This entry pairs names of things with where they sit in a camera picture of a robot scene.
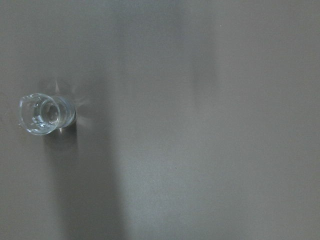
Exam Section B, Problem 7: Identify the clear glass cup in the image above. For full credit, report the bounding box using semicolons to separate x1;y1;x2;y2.
18;93;76;136

